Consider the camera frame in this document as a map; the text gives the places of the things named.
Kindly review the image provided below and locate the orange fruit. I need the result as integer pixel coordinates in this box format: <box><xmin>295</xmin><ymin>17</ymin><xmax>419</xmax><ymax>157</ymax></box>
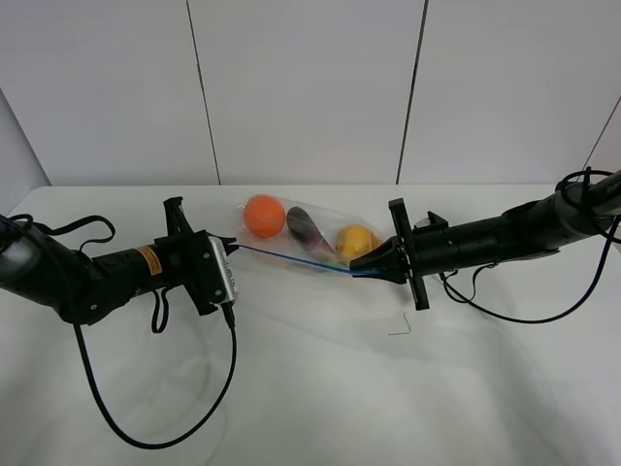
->
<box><xmin>243</xmin><ymin>194</ymin><xmax>285</xmax><ymax>238</ymax></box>

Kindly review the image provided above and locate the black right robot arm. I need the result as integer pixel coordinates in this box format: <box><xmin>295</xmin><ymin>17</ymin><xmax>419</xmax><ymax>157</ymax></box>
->
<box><xmin>350</xmin><ymin>168</ymin><xmax>620</xmax><ymax>311</ymax></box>

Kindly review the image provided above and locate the clear zip bag blue seal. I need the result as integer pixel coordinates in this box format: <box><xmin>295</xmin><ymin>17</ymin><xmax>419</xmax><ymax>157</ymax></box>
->
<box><xmin>236</xmin><ymin>194</ymin><xmax>382</xmax><ymax>278</ymax></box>

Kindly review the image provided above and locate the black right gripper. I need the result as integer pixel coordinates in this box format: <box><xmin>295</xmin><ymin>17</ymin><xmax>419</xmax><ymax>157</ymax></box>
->
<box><xmin>349</xmin><ymin>198</ymin><xmax>466</xmax><ymax>311</ymax></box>

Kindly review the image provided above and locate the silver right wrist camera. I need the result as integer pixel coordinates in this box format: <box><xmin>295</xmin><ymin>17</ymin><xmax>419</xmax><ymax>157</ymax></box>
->
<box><xmin>412</xmin><ymin>211</ymin><xmax>447</xmax><ymax>231</ymax></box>

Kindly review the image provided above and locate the yellow lemon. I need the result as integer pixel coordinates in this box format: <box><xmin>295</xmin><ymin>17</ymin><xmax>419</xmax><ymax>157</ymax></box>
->
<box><xmin>336</xmin><ymin>224</ymin><xmax>381</xmax><ymax>260</ymax></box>

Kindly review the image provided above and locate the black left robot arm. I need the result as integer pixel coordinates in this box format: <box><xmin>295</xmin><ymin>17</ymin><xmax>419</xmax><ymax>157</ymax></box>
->
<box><xmin>1</xmin><ymin>197</ymin><xmax>238</xmax><ymax>333</ymax></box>

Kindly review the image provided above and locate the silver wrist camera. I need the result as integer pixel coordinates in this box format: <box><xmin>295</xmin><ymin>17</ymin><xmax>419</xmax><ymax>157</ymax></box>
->
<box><xmin>412</xmin><ymin>211</ymin><xmax>447</xmax><ymax>231</ymax></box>
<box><xmin>209</xmin><ymin>236</ymin><xmax>238</xmax><ymax>305</ymax></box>

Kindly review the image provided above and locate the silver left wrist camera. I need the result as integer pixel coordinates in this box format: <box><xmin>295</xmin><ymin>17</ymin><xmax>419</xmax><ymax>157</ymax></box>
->
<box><xmin>209</xmin><ymin>236</ymin><xmax>238</xmax><ymax>305</ymax></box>

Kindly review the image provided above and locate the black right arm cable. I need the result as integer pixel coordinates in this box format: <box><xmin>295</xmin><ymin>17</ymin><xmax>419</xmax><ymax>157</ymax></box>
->
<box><xmin>439</xmin><ymin>167</ymin><xmax>621</xmax><ymax>324</ymax></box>

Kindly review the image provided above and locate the purple eggplant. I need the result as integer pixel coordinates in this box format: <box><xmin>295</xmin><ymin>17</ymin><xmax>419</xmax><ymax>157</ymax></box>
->
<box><xmin>286</xmin><ymin>207</ymin><xmax>341</xmax><ymax>266</ymax></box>

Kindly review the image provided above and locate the black left camera cable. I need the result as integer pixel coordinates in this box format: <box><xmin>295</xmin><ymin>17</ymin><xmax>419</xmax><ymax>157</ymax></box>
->
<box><xmin>72</xmin><ymin>303</ymin><xmax>239</xmax><ymax>434</ymax></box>

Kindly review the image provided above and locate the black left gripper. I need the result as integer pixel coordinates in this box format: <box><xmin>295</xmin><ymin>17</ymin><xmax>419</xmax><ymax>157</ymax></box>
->
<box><xmin>154</xmin><ymin>196</ymin><xmax>239</xmax><ymax>316</ymax></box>

